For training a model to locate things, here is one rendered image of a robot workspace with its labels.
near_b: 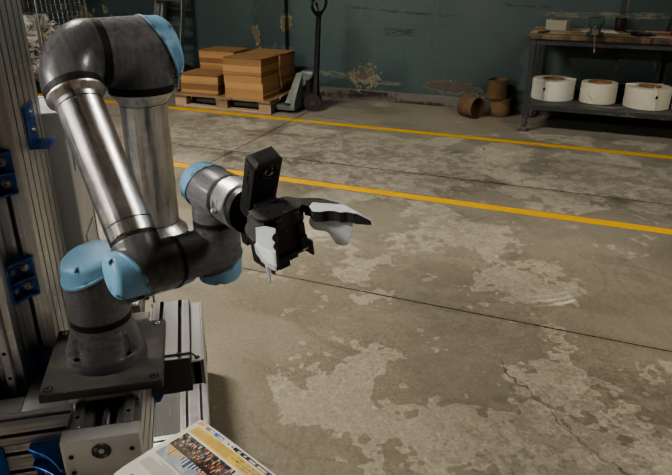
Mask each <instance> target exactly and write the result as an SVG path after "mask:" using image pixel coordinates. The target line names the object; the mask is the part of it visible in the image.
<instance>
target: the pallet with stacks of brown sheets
mask: <svg viewBox="0 0 672 475"><path fill-rule="evenodd" d="M294 57H295V50H280V49H264V48H258V49H254V50H250V48H243V47H226V46H213V47H209V48H205V49H200V50H199V61H200V68H196V69H193V70H189V71H186V72H183V74H182V76H181V77H180V78H181V82H180V83H181V91H179V92H176V93H175V101H176V106H186V107H196V108H206V109H217V110H227V111H237V112H247V113H258V114H268V115H272V114H274V113H275V103H277V102H285V101H286V99H287V96H288V94H289V91H290V89H291V86H292V83H293V81H294V78H295V65H294ZM191 96H192V99H193V100H196V99H197V98H199V97H203V98H214V99H216V105H207V104H196V103H191ZM232 100H236V101H248V102H258V105H259V109H249V108H238V107H232Z"/></svg>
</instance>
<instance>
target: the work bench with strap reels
mask: <svg viewBox="0 0 672 475"><path fill-rule="evenodd" d="M545 28H546V27H535V28H534V29H533V30H532V31H531V32H530V33H529V36H528V39H531V43H530V51H529V60H528V68H527V77H526V85H525V94H524V102H523V111H522V119H521V127H520V128H519V129H518V131H524V132H527V131H528V129H526V126H527V118H528V117H529V118H534V116H535V115H533V110H543V111H555V112H568V113H580V114H592V115H604V116H616V117H629V118H641V119H653V120H665V121H672V101H671V96H672V87H671V86H668V85H664V84H663V83H661V84H659V83H649V82H633V83H626V85H625V91H624V96H623V98H620V97H616V96H617V90H618V82H616V81H612V80H605V79H585V80H582V82H581V87H580V94H579V95H578V94H574V91H575V86H576V78H571V77H566V76H558V75H539V76H538V68H539V60H540V52H541V45H557V46H578V47H594V36H586V33H587V31H590V29H586V28H570V30H566V31H564V30H550V29H545ZM545 30H549V31H550V32H548V33H538V31H545ZM601 32H603V33H604V37H596V46H595V47H599V48H620V49H641V50H663V51H672V27H671V32H665V31H646V32H652V33H651V34H657V35H656V36H648V37H646V36H642V37H637V36H631V35H630V34H631V33H629V32H623V31H614V30H612V29H601Z"/></svg>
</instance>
